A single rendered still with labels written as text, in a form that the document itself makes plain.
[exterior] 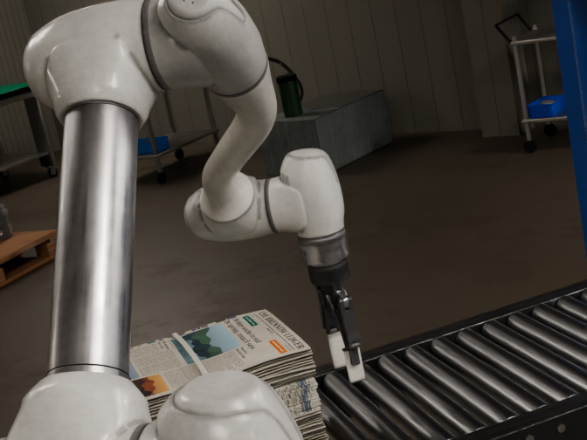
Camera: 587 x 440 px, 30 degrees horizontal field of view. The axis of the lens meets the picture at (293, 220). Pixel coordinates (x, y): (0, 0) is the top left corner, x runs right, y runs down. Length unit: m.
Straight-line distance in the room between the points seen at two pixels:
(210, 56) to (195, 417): 0.53
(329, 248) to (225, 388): 0.81
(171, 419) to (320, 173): 0.85
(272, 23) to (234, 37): 7.82
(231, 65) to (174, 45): 0.09
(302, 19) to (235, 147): 7.35
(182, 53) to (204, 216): 0.57
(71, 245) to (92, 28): 0.31
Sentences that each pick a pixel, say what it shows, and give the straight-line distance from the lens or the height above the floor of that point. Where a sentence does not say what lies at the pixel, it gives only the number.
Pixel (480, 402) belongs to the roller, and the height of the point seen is 0.80.
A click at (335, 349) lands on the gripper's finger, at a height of 0.94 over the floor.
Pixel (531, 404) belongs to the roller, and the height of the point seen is 0.80.
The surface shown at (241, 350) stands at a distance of 1.98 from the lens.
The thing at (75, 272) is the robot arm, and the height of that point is 1.38.
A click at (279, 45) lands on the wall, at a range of 9.30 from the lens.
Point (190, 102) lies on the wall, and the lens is 10.15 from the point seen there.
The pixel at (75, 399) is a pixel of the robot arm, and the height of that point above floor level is 1.27.
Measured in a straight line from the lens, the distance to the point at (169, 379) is 1.93.
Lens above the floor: 1.73
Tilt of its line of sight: 15 degrees down
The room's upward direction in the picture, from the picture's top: 12 degrees counter-clockwise
